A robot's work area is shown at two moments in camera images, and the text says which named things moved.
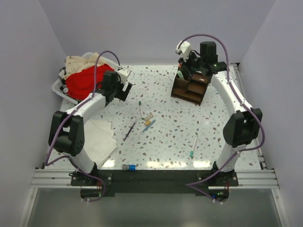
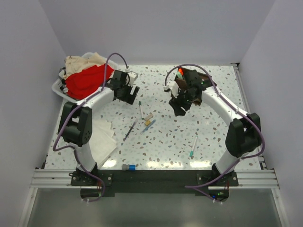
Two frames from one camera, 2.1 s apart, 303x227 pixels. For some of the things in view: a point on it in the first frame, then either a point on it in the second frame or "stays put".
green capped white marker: [140, 109] stays put
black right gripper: [184, 65] to [176, 104]
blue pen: [151, 124] stays put
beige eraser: [148, 117] stays put
